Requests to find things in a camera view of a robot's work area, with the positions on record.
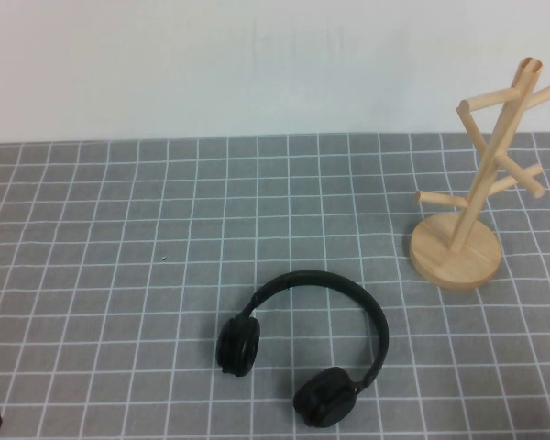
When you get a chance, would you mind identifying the grey white-checked tablecloth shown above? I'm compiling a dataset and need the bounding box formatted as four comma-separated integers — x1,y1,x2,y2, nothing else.
0,132,550,440

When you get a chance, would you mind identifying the wooden headphone stand with pegs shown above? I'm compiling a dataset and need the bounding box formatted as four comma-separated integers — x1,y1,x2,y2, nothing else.
410,57,550,291

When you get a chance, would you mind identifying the black over-ear headphones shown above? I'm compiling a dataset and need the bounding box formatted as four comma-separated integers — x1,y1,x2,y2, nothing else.
215,269,390,430

